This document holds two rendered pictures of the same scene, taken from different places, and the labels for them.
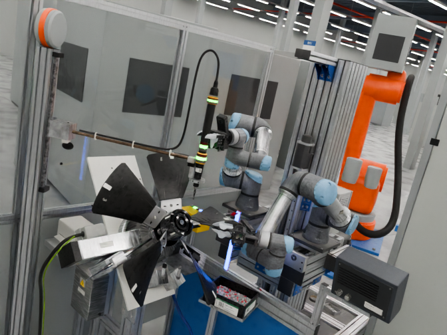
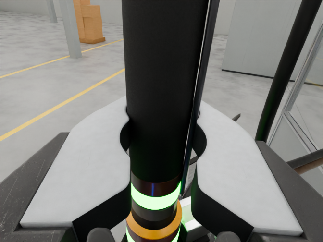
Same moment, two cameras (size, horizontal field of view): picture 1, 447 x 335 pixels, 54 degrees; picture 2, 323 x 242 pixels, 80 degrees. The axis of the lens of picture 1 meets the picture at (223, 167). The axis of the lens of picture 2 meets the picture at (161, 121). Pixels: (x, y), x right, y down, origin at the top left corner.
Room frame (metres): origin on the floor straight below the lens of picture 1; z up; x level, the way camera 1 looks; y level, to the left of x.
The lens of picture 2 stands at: (1.88, 0.06, 1.64)
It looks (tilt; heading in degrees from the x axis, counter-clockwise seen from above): 33 degrees down; 149
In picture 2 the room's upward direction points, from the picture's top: 4 degrees clockwise
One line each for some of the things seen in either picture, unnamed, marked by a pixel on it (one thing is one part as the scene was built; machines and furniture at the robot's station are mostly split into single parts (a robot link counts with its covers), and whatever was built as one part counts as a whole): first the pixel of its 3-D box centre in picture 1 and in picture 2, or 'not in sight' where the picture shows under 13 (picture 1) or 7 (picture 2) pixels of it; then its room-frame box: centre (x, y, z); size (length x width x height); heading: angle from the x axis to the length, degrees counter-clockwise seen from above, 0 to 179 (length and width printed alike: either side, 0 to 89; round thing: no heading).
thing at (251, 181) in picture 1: (251, 181); not in sight; (2.62, -0.19, 1.20); 0.13 x 0.12 x 0.14; 87
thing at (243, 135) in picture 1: (237, 137); not in sight; (2.05, -0.04, 1.56); 0.11 x 0.08 x 0.09; 151
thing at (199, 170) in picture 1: (205, 135); not in sight; (1.80, 0.10, 1.58); 0.04 x 0.04 x 0.46
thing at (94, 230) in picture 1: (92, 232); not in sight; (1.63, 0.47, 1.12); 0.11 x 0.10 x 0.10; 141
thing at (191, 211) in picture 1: (194, 219); not in sight; (2.27, 0.10, 1.02); 0.16 x 0.10 x 0.11; 51
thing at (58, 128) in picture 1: (61, 129); not in sight; (1.85, 0.73, 1.47); 0.10 x 0.07 x 0.08; 86
